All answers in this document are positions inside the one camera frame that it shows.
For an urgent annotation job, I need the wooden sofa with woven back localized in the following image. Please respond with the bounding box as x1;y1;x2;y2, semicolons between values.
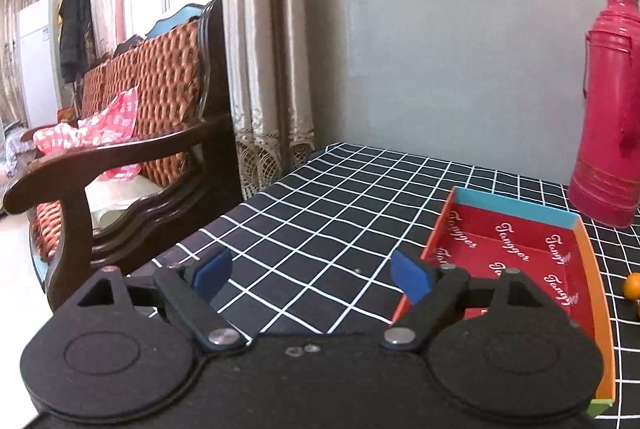
2;0;246;315

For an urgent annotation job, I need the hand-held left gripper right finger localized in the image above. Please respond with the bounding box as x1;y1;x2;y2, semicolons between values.
381;250;546;352

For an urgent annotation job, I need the black white grid tablecloth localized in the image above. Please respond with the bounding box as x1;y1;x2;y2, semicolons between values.
90;141;640;429

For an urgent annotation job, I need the red thermos flask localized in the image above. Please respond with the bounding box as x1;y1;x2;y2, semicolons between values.
567;0;640;229

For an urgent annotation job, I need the beige satin curtain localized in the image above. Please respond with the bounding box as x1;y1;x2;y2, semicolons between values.
220;0;316;200

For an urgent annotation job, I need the pink checkered cloth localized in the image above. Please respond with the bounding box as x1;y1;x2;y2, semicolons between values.
32;87;143;182

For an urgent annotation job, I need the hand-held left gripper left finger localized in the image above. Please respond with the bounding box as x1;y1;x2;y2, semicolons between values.
75;249;248;353

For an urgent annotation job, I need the pale seat cushion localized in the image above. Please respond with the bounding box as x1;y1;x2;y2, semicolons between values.
85;173;168;231

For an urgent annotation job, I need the red cardboard box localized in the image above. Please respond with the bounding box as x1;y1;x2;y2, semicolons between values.
390;186;616;419

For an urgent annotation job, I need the white standing air conditioner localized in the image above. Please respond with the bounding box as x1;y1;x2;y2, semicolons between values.
16;0;65;130

